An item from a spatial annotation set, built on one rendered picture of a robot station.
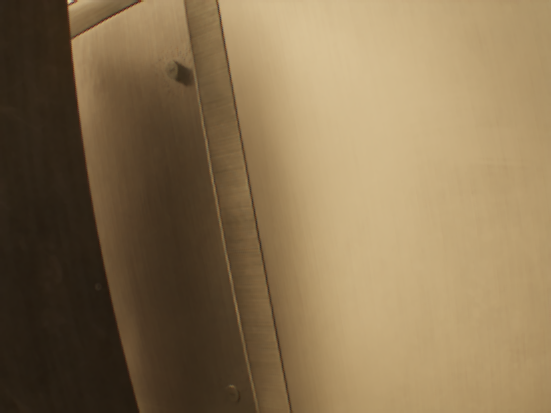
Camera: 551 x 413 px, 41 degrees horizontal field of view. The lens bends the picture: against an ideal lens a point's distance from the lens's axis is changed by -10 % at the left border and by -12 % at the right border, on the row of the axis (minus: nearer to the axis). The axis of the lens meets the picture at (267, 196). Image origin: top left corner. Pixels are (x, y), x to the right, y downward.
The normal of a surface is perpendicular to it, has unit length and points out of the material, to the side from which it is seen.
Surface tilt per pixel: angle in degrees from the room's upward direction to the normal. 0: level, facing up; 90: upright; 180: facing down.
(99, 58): 90
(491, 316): 90
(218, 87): 90
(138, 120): 90
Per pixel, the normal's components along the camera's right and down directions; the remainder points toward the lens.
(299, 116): -0.70, 0.14
